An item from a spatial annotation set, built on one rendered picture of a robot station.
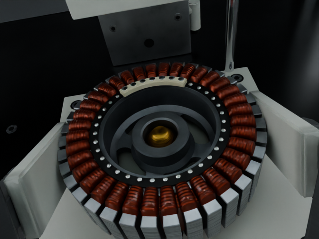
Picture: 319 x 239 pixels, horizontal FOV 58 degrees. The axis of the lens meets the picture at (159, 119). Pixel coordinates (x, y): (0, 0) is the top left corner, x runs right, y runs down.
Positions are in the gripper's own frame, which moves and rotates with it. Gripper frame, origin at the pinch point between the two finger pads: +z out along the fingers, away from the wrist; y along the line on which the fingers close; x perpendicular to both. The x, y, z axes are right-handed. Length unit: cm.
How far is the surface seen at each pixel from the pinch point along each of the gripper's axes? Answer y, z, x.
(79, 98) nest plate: -6.1, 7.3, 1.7
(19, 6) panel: -15.1, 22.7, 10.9
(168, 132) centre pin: 0.5, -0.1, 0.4
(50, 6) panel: -11.6, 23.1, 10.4
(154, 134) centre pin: -0.3, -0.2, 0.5
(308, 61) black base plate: 12.9, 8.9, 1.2
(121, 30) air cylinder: -2.1, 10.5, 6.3
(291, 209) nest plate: 6.2, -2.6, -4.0
